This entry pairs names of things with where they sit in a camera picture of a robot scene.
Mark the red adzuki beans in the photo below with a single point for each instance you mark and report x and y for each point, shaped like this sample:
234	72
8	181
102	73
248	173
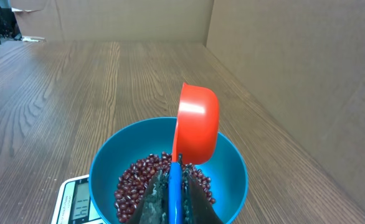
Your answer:
134	181

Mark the red scoop with blue handle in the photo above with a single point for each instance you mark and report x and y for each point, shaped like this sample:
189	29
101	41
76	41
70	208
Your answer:
194	141

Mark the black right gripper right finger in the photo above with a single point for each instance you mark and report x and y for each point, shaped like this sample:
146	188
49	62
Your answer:
196	209

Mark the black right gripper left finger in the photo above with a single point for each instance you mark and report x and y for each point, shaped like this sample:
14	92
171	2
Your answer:
153	208

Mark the blue plastic bowl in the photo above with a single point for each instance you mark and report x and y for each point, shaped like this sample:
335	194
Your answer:
226	168

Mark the white digital kitchen scale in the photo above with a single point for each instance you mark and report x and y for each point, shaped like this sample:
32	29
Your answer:
73	205

